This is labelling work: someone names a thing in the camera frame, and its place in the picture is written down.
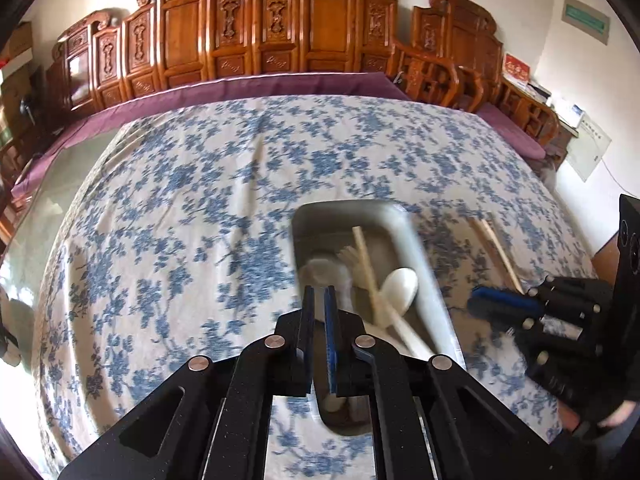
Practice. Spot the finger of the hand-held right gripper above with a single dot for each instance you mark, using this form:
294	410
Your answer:
560	360
500	302

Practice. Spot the small white plastic spoon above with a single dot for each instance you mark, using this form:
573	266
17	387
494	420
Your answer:
322	272

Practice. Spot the short purple seat cushion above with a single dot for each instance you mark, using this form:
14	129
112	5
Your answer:
510	130

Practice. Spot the person's right hand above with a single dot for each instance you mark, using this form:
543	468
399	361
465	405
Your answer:
625	412

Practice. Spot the white flat boxes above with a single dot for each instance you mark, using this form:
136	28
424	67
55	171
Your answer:
539	91

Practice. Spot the long purple seat cushion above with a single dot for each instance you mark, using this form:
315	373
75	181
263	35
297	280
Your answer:
150	105

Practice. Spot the carved wooden sofa bench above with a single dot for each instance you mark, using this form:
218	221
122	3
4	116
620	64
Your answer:
185	25

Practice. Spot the white plastic fork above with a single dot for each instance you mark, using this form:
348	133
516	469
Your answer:
415	340

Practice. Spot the carved wooden armchair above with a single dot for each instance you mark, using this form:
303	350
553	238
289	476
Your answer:
465	25

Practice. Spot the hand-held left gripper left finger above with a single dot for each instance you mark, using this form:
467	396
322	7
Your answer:
306	320

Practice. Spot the large white plastic spoon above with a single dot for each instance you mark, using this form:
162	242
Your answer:
400	285

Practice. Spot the brown cardboard box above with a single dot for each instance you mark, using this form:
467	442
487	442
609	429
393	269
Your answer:
21	40

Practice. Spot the rectangular metal tray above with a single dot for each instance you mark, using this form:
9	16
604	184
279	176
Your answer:
330	230

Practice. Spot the wooden side table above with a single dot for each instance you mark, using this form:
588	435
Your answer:
562	137

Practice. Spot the white wall distribution box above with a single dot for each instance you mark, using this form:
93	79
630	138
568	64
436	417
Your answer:
590	147

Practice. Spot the blue floral tablecloth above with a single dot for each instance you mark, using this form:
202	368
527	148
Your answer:
175	210

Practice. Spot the white device with blue label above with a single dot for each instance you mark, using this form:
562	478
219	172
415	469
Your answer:
570	111

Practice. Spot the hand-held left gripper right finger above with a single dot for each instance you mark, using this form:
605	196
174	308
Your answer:
330	340

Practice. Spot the dark cabinet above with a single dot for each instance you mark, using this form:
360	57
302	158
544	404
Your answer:
25	105

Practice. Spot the grey wall panel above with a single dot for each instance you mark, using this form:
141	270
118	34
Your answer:
586	19

